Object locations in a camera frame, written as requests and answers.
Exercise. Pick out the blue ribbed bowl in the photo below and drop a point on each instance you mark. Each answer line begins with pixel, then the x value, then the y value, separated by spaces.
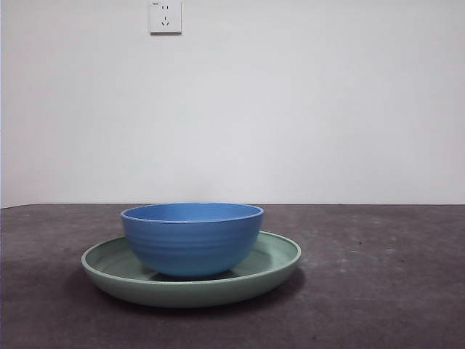
pixel 192 251

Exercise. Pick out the green round plate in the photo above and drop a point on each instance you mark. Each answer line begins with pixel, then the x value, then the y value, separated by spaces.
pixel 189 292

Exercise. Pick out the white wall socket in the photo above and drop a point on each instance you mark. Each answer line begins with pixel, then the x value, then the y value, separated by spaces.
pixel 166 18

